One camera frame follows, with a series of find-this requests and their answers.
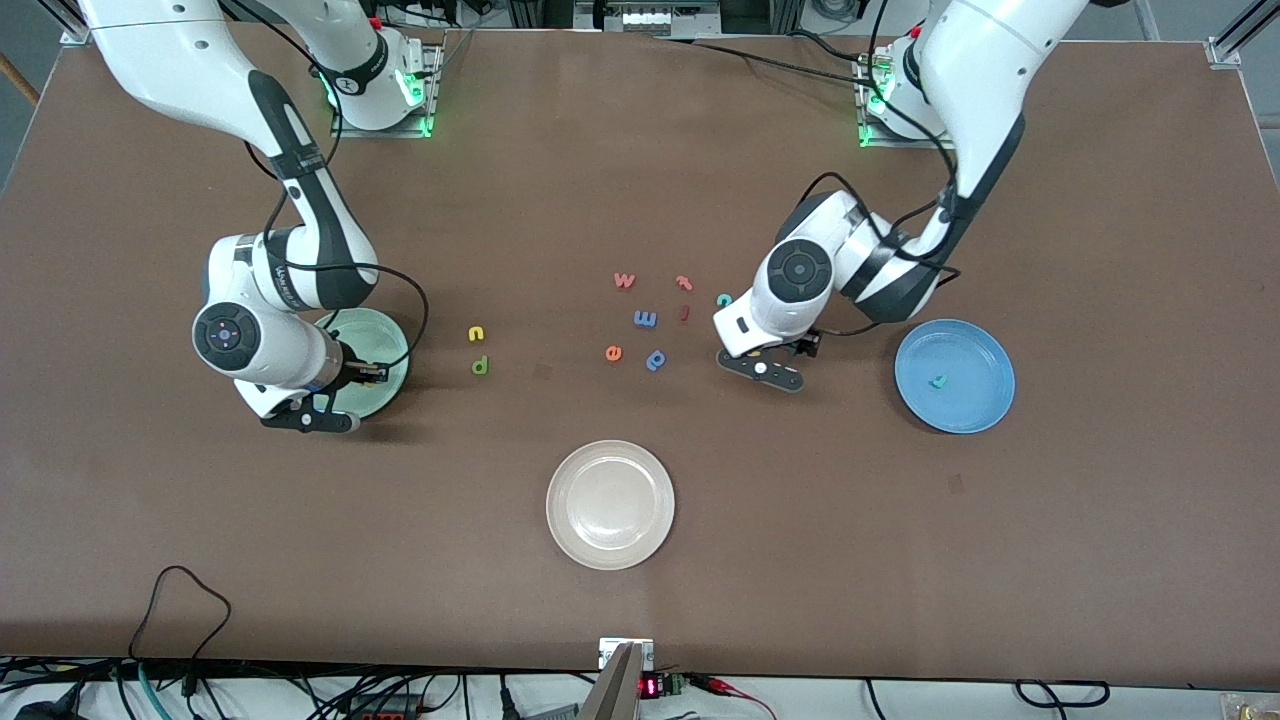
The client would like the black box with lights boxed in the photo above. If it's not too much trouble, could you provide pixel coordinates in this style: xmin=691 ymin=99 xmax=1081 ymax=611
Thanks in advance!
xmin=575 ymin=0 xmax=723 ymax=37

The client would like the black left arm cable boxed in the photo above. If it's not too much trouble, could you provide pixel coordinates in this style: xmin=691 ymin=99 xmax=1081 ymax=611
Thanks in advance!
xmin=795 ymin=0 xmax=963 ymax=336

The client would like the beige plate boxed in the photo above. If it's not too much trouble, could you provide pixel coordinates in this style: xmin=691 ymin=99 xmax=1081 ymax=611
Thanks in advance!
xmin=546 ymin=440 xmax=676 ymax=572

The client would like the brown wooden stick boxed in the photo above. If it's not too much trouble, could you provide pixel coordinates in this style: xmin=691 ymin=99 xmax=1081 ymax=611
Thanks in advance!
xmin=0 ymin=52 xmax=41 ymax=107

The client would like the blue plate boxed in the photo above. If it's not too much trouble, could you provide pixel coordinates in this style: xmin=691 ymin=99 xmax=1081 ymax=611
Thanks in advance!
xmin=894 ymin=318 xmax=1017 ymax=435

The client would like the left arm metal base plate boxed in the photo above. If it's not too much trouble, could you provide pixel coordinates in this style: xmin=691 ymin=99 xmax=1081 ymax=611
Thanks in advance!
xmin=855 ymin=50 xmax=956 ymax=151

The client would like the black coiled cable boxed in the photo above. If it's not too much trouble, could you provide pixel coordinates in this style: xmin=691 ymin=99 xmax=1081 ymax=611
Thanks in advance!
xmin=1015 ymin=680 xmax=1111 ymax=709

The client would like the black cable across table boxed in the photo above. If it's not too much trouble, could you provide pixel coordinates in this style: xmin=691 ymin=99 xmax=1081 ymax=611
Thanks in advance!
xmin=640 ymin=35 xmax=886 ymax=89

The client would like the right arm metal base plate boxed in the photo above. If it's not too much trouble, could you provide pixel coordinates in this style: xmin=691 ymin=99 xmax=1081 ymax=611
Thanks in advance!
xmin=330 ymin=40 xmax=442 ymax=139

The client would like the red clip wire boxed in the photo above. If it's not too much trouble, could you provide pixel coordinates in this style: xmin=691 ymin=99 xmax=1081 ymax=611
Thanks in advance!
xmin=690 ymin=675 xmax=777 ymax=719

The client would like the green plate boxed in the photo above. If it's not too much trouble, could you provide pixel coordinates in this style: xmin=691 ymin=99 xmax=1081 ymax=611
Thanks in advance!
xmin=312 ymin=307 xmax=411 ymax=421

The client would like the black cable loop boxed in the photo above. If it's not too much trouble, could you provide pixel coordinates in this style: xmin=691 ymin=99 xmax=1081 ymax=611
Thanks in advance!
xmin=128 ymin=565 xmax=233 ymax=696

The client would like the grey camera pole bracket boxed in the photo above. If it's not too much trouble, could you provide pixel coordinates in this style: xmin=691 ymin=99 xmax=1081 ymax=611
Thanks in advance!
xmin=598 ymin=637 xmax=656 ymax=720

